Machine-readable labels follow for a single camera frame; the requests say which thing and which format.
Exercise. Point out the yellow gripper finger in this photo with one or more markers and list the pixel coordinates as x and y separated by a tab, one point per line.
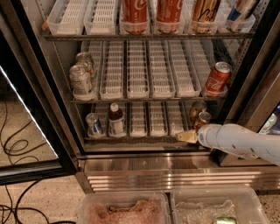
189	136

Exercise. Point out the orange can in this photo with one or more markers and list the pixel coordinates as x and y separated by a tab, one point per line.
201	119
196	108

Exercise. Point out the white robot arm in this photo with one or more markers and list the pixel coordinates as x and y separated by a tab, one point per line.
235	140

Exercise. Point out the steel fridge base grille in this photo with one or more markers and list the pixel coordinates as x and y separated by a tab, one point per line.
166	171

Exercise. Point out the red cola can middle shelf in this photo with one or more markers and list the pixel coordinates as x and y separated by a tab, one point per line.
218	77

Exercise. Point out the green can in bin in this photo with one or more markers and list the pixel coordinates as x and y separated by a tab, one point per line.
225	220

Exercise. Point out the blue silver can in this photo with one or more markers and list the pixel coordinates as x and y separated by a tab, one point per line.
94	125

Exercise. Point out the front silver green can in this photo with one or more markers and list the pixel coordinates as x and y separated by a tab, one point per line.
81	80

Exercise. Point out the silver green can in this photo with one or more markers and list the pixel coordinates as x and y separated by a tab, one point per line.
86	60
81	80

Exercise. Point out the gold black can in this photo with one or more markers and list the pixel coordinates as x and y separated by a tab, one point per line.
204	14

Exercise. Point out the red cola can top right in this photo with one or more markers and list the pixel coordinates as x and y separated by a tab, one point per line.
168	15

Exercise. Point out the red cola can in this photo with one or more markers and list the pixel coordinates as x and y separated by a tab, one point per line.
134	16
168	15

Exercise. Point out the blue white tall can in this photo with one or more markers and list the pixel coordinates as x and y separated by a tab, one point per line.
238	20

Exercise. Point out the red cola can top left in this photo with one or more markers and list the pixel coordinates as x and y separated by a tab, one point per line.
134	16

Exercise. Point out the rear silver green can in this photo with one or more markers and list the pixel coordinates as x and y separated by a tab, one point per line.
86	60

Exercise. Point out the glass fridge door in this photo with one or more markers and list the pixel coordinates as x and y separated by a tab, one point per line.
36	142

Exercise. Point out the right clear plastic bin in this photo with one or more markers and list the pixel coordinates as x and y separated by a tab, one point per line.
202	204

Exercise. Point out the clear plastic bin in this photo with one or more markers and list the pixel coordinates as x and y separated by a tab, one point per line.
125	208
202	204

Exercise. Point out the brown bottle white cap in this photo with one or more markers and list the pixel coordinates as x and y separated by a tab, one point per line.
116	119

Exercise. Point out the left clear plastic bin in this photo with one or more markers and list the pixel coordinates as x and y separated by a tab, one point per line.
125	208

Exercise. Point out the bottom wire shelf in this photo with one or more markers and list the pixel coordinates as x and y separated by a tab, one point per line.
128	139

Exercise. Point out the wire shelf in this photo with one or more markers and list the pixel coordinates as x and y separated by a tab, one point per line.
227	35
191	99
128	139

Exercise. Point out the middle wire shelf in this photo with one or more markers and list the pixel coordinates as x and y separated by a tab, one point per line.
191	99

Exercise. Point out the top wire shelf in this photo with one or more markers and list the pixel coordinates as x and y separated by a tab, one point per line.
227	35

